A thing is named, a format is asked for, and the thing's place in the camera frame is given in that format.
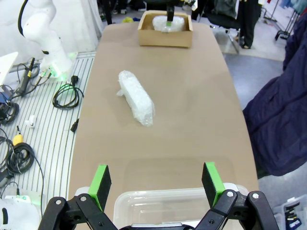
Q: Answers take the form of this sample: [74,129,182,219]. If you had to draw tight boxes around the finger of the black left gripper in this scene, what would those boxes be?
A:
[165,0,175,27]

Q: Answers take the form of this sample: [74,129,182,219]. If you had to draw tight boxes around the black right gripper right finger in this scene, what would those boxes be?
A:
[196,162,280,230]

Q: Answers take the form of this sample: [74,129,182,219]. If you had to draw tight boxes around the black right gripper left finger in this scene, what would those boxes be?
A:
[40,164,118,230]

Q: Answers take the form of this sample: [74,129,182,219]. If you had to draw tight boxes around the bubble clock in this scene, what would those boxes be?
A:
[117,70,155,127]
[152,15,186,33]

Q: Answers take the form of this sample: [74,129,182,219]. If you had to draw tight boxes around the open brown cardboard box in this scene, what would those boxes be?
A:
[138,10,194,49]

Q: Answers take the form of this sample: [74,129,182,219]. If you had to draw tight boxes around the black office chair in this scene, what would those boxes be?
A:
[205,0,241,54]

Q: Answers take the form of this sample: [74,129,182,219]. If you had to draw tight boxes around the clear plastic container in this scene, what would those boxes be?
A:
[114,187,250,227]

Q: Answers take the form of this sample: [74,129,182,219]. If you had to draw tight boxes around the grey ribbed metal platform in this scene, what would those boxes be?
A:
[0,56,96,230]

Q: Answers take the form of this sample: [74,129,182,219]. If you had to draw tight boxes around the black plug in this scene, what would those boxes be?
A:
[70,118,80,133]

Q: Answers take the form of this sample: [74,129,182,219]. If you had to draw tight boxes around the person in black trousers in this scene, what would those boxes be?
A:
[239,0,261,49]

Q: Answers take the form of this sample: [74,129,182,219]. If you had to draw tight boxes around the clear tool organiser box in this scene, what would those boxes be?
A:
[272,197,307,230]

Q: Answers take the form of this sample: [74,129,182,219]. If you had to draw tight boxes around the navy blue jacket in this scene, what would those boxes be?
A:
[242,13,307,177]

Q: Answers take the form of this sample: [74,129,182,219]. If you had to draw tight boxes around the black rolling rack base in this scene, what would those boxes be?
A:
[260,6,299,41]

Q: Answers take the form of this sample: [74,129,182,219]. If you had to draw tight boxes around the white flat panel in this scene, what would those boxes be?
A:
[0,51,19,85]

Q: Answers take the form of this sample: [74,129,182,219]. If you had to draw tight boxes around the black cable bundle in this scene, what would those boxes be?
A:
[0,128,36,174]

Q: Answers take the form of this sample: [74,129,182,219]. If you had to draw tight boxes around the yellow handled tool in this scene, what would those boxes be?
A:
[12,126,24,146]

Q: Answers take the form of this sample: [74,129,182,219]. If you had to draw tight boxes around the black coiled power cable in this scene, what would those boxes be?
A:
[52,75,85,110]

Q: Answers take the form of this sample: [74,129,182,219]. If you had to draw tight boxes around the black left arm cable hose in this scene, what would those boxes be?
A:
[18,0,30,38]

